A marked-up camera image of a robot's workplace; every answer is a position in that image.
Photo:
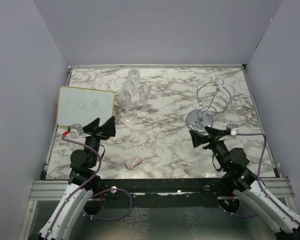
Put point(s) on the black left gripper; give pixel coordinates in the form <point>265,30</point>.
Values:
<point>108,128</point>

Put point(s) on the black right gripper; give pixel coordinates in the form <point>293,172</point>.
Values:
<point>198,138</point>

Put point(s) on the clear wine glass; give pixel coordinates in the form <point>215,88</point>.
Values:
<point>144,95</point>
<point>134,76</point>
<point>130,87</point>
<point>125,101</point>

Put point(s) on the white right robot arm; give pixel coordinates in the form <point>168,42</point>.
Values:
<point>246,185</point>

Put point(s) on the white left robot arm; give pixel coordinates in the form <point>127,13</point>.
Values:
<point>83,180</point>

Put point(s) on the chrome wine glass rack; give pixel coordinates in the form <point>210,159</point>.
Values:
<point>213,99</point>

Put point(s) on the yellow framed whiteboard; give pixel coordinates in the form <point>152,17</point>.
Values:
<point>78,105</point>

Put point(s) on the small red white card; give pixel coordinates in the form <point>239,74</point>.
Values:
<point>133,162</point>

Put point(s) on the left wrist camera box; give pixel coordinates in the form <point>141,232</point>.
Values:
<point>76,131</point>

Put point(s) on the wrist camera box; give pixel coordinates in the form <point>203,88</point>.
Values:
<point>231,132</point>
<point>76,131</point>

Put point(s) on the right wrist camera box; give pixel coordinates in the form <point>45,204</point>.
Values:
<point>231,132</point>

